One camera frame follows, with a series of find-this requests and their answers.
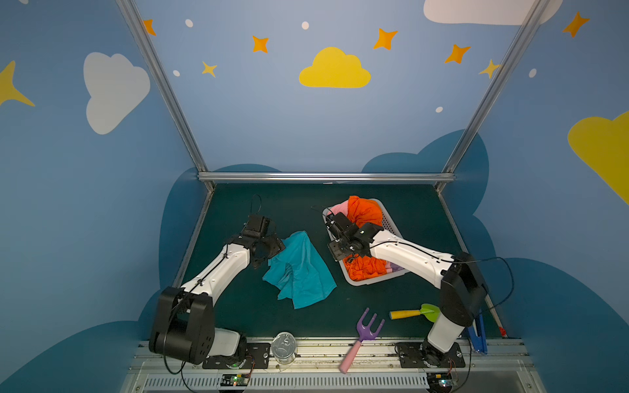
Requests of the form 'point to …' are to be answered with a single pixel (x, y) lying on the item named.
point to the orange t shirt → (364, 268)
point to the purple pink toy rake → (364, 333)
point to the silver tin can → (283, 346)
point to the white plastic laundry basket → (388, 226)
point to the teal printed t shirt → (298, 272)
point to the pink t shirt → (341, 208)
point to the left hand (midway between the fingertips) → (278, 249)
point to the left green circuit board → (234, 379)
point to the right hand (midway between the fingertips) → (342, 242)
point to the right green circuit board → (440, 381)
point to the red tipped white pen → (493, 310)
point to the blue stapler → (479, 341)
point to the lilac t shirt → (395, 267)
